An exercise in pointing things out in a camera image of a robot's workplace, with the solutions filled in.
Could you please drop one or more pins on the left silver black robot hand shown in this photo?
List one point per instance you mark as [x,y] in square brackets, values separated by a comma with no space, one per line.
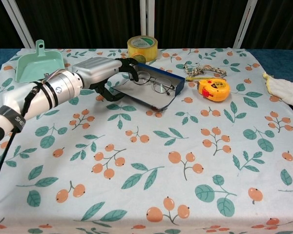
[97,70]

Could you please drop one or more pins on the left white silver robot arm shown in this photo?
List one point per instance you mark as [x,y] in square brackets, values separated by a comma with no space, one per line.
[61,89]

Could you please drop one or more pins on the white metal frame post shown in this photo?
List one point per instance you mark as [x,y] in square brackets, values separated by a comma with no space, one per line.
[243,24]
[142,17]
[19,24]

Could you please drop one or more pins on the mint green plastic dustpan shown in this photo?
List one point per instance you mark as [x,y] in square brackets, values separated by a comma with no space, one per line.
[39,65]

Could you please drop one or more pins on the orange green small ball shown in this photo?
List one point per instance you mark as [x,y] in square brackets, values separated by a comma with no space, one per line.
[139,59]

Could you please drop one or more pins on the black pleated curtain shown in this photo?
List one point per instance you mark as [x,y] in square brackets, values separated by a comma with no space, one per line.
[88,22]

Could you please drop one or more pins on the wire-rimmed eyeglasses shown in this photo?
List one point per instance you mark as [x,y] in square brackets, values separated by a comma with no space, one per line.
[161,85]

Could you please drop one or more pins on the floral fruit print tablecloth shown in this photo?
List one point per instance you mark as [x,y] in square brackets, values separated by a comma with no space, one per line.
[161,158]

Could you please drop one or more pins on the yellow tape measure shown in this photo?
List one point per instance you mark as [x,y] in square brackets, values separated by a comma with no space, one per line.
[216,90]

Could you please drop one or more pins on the white cloth yellow trim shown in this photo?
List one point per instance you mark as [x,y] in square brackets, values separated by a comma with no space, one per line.
[285,92]

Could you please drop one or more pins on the blue box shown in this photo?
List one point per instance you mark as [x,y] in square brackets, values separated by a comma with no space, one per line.
[146,97]

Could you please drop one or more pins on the yellow packing tape roll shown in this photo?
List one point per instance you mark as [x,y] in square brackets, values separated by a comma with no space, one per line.
[142,48]

